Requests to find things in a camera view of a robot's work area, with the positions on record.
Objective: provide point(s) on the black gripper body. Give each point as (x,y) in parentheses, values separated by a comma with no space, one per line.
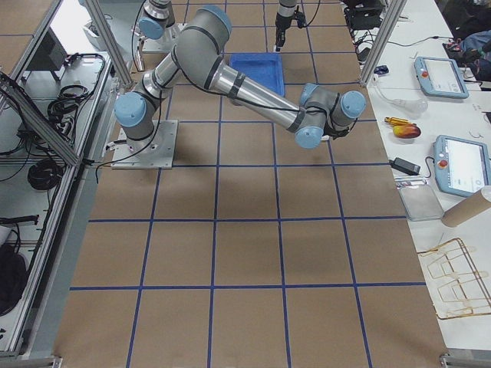
(282,24)

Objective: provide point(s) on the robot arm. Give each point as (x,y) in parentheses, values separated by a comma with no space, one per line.
(155,21)
(197,56)

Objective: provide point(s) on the blue plastic tray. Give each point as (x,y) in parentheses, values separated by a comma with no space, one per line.
(264,68)

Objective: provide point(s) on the gold metal tool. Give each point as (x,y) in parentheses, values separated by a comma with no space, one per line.
(395,121)

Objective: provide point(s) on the clear plastic bulb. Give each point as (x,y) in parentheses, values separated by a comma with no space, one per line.
(414,108)

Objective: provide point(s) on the red yellow mango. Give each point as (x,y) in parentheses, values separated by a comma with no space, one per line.
(406,131)

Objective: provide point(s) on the teach pendant upper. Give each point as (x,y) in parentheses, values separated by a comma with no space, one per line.
(440,77)

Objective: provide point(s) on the teach pendant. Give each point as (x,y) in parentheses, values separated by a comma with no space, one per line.
(440,77)
(462,167)

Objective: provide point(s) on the black power adapter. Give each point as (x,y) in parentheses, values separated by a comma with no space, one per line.
(404,166)

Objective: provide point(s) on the clear plastic container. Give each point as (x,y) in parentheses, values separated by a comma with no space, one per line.
(420,203)

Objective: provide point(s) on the teach pendant lower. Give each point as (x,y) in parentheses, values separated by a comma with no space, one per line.
(462,167)

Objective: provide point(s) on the cardboard tube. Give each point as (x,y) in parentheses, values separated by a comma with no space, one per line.
(468,208)

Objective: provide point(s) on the aluminium frame post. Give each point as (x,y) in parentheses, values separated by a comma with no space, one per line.
(387,26)

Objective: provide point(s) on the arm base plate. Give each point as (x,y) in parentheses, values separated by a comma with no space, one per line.
(137,155)

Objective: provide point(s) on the gold wire rack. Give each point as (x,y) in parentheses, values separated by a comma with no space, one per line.
(457,286)

